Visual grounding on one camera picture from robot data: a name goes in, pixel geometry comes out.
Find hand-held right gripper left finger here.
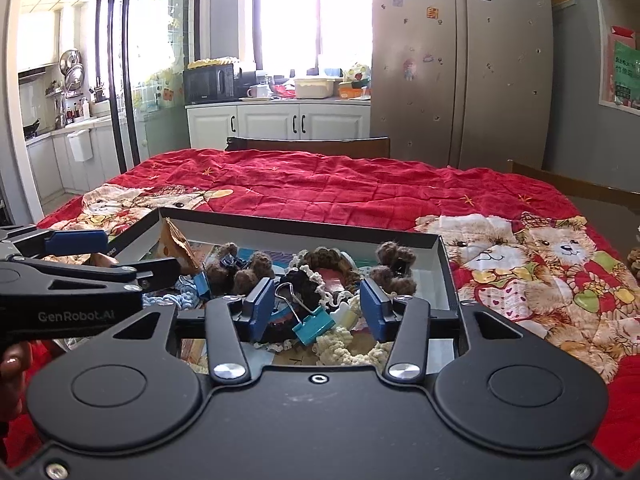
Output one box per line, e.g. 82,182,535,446
107,277,277,386

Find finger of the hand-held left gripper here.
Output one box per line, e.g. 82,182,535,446
0,226,110,258
7,256,182,293

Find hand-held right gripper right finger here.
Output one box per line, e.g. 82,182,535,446
360,277,547,385

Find small cream hair clip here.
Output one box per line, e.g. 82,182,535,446
332,307,360,331

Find blue crochet scrunchie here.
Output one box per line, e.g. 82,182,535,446
141,275,211,311

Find brown furry hair claw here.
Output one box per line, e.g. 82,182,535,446
205,242,276,296
367,241,418,295

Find cream crochet scrunchie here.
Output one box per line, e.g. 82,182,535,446
312,325,396,367

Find teal binder clip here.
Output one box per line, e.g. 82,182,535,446
274,282,336,347

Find black cardboard box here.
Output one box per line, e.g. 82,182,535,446
105,206,461,361

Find person's left hand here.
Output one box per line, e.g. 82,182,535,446
0,342,35,413

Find kitchen counter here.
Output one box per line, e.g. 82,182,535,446
22,115,126,206

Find white hanging bin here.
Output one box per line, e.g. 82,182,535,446
66,129,94,162

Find red printed quilt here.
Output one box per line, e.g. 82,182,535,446
0,147,640,471

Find black sliding door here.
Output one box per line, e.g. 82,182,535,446
95,0,201,171

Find steel pot lids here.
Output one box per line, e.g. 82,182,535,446
59,49,86,96

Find white kitchen cabinet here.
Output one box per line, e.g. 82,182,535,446
185,99,373,152

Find black microwave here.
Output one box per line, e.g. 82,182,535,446
182,64,242,106

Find yellow microwave cover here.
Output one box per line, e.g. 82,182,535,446
186,57,236,70

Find white storage container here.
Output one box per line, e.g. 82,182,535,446
294,76,335,100

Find silver refrigerator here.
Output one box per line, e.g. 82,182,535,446
370,0,555,171

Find green paper bag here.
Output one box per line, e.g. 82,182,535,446
612,42,640,106

